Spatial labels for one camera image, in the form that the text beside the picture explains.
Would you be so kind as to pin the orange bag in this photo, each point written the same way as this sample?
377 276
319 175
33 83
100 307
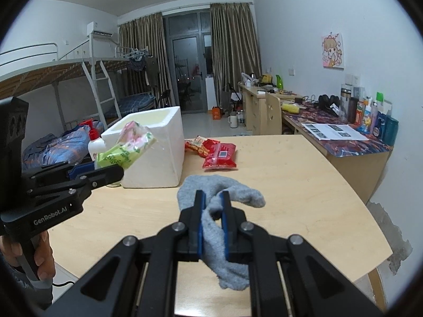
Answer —
216 114

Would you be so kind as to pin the white foam box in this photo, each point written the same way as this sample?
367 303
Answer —
158 168

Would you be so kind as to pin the printed paper sheet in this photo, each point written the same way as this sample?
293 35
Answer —
333 132

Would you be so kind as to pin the row of toiletry bottles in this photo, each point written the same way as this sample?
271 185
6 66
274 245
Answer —
380 122

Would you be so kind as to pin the blue plaid quilt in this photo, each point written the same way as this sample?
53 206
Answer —
59 145

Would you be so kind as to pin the glass balcony door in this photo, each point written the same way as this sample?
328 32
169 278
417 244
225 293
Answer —
188 59

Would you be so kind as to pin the grey sock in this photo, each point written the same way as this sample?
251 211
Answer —
231 188

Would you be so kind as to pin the white air conditioner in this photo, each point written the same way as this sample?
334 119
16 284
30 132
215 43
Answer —
99 33

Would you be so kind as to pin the cartoon wall poster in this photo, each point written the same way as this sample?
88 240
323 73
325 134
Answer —
332 51

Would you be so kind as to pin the light wooden chair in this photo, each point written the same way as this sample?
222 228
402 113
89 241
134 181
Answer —
273 115

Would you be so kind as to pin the olive hanging garment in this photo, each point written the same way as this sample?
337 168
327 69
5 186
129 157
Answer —
152 69

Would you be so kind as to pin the red snack packet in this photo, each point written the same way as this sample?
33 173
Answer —
219 157
198 145

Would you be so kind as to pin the white jug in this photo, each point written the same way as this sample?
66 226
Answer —
233 120

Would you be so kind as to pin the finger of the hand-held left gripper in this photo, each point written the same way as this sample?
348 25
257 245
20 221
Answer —
81 169
99 175

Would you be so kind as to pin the person's left hand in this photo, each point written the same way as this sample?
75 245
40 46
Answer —
44 251

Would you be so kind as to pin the green bottle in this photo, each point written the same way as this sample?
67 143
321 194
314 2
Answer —
279 82

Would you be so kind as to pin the grey bed ladder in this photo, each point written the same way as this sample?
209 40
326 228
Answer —
103 79

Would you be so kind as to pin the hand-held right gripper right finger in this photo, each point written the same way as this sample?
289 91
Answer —
224 234

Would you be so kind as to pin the black folding chair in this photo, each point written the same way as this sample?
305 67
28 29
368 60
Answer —
165 97

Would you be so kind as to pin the blue checked bedding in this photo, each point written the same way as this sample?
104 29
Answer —
135 102

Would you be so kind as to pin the metal bunk bed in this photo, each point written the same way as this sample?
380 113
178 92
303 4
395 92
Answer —
49 76

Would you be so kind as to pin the brown curtain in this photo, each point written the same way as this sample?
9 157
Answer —
234 46
148 33

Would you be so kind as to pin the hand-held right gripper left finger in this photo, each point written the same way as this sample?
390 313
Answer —
201 234

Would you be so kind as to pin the yellow packet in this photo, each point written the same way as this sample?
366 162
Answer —
290 108

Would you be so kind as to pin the white bottle with red cap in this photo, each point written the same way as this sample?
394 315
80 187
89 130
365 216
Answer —
96 148

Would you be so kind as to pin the green tissue packet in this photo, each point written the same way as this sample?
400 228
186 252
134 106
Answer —
125 153

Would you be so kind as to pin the dark blue hanging garment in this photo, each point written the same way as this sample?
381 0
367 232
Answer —
136 64

